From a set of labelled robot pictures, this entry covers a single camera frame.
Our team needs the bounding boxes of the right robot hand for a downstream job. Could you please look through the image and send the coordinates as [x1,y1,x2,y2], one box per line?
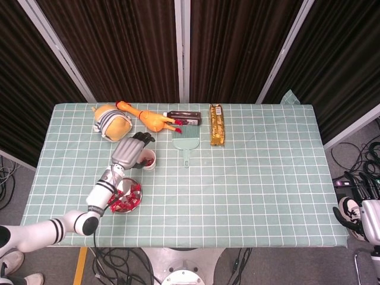
[331,170,380,243]

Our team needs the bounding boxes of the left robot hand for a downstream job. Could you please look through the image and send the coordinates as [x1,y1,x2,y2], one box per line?
[110,131,156,171]

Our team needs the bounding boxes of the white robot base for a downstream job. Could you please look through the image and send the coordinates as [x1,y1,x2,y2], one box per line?
[141,247,226,285]

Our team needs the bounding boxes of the white paper cup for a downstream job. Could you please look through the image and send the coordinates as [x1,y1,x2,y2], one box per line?
[135,147,157,172]

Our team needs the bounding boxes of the round steel plate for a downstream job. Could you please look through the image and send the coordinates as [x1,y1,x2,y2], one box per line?
[108,177,143,214]

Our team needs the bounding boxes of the yellow striped plush toy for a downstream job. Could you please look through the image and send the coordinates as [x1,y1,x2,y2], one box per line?
[91,103,134,143]

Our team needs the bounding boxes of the orange rubber chicken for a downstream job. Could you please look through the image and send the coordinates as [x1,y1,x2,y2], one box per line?
[115,100,183,134]

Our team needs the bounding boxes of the grey metal tube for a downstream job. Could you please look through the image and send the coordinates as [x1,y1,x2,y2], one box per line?
[354,251,362,285]

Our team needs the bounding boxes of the black power strip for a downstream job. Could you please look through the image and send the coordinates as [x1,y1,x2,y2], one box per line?
[332,177,356,188]

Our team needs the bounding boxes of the light green comb brush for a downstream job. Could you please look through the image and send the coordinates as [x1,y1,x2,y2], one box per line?
[172,124,200,169]

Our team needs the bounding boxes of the dark grape juice carton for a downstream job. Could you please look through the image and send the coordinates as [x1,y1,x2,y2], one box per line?
[162,110,202,126]

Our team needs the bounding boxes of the gold foil snack pack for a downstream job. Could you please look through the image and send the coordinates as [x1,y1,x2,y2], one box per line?
[209,103,226,147]

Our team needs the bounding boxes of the dark brown curtain panel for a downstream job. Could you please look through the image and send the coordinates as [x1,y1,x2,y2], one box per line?
[262,0,380,145]
[35,0,181,103]
[0,0,88,167]
[189,0,303,104]

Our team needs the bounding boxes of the green checked tablecloth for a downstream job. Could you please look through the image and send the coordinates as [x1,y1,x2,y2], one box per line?
[14,88,350,249]

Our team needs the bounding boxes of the yellow floor tape strip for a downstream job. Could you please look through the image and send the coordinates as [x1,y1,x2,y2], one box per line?
[73,247,89,285]

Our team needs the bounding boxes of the white shoe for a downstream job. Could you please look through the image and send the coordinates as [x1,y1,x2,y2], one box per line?
[22,272,45,285]
[0,251,25,276]

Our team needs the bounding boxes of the grey partition frame rail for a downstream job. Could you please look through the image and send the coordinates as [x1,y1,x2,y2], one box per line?
[0,148,37,172]
[322,103,380,151]

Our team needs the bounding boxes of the grey partition frame post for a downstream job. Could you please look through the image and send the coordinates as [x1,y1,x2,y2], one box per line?
[255,0,316,105]
[17,0,96,103]
[174,0,191,104]

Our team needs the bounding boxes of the black cable with switch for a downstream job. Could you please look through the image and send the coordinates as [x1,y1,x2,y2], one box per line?
[227,248,253,285]

